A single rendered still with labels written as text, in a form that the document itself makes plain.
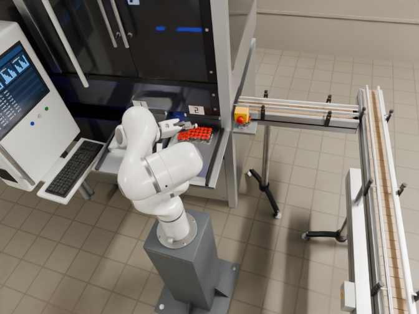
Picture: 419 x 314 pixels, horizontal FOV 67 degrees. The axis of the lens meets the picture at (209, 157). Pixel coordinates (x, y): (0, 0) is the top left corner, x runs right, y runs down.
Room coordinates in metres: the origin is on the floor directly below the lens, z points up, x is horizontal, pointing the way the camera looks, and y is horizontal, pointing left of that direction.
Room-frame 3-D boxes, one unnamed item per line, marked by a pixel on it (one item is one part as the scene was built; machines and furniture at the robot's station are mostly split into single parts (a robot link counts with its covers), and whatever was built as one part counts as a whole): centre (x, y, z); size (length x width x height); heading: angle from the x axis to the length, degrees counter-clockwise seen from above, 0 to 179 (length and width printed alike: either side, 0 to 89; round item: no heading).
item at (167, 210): (0.70, 0.23, 1.16); 0.19 x 0.12 x 0.24; 111
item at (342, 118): (1.32, -0.53, 0.92); 0.69 x 0.15 x 0.16; 70
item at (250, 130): (1.32, -0.24, 0.87); 0.14 x 0.13 x 0.02; 160
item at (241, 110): (1.29, -0.21, 0.99); 0.08 x 0.07 x 0.07; 160
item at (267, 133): (1.37, -0.39, 0.46); 0.09 x 0.09 x 0.77; 70
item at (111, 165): (1.25, 0.25, 0.87); 0.70 x 0.48 x 0.02; 70
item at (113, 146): (1.37, 0.38, 0.90); 0.34 x 0.26 x 0.04; 160
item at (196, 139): (1.24, 0.07, 0.90); 0.18 x 0.02 x 0.05; 70
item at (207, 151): (1.15, 0.10, 0.90); 0.34 x 0.26 x 0.04; 160
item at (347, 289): (0.41, -0.58, 0.50); 0.12 x 0.05 x 0.09; 160
